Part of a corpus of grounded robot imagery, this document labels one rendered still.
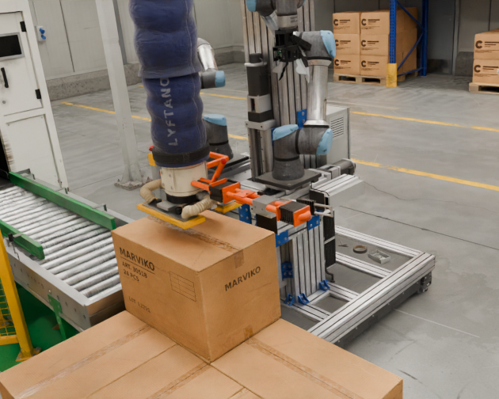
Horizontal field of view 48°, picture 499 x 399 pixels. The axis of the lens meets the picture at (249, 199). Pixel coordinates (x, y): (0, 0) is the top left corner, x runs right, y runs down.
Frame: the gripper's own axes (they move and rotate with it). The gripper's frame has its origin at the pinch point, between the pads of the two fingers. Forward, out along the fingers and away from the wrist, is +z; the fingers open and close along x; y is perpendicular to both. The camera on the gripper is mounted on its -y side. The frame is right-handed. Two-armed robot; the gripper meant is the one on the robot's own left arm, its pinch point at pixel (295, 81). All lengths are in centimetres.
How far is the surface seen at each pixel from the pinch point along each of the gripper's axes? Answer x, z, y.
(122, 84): -350, 47, -128
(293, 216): 34, 33, 41
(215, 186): -8, 32, 38
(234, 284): -1, 71, 39
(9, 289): -144, 107, 80
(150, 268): -33, 67, 56
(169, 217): -24, 45, 49
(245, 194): 7.5, 32.5, 36.5
